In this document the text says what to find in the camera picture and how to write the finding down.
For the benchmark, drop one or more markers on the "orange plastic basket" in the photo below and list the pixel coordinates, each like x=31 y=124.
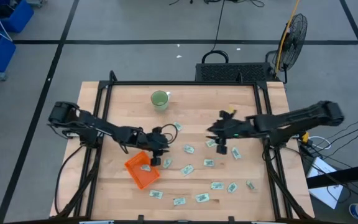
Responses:
x=148 y=181

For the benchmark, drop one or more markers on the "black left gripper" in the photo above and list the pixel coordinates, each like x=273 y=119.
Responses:
x=154 y=140

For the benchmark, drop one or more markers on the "black floor fan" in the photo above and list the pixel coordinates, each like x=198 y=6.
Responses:
x=294 y=43

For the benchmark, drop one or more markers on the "black metal beam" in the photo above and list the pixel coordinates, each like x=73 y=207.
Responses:
x=346 y=175

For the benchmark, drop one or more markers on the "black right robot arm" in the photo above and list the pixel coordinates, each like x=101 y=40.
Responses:
x=291 y=119

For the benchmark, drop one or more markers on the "black computer case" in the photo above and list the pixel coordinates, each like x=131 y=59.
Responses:
x=232 y=72

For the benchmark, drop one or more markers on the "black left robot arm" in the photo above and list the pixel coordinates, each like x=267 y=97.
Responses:
x=104 y=126

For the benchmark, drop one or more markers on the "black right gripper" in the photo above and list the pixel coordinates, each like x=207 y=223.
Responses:
x=238 y=127

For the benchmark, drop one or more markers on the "white cardboard box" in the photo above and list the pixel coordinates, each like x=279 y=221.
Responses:
x=328 y=199

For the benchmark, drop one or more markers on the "green ceramic mug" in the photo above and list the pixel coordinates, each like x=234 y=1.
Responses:
x=159 y=99

